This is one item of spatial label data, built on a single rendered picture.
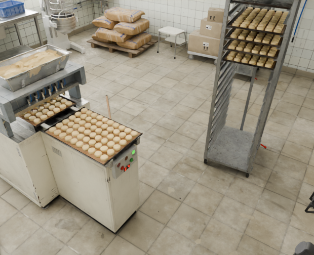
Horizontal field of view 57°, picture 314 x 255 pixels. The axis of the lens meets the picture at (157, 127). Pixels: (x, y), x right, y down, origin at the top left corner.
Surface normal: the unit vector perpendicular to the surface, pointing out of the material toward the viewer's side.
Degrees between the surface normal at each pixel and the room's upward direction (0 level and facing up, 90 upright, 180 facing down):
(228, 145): 0
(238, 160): 0
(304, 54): 90
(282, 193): 0
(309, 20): 90
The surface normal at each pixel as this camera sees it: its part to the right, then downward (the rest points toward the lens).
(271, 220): 0.00, -0.80
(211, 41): -0.47, 0.51
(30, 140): 0.82, 0.35
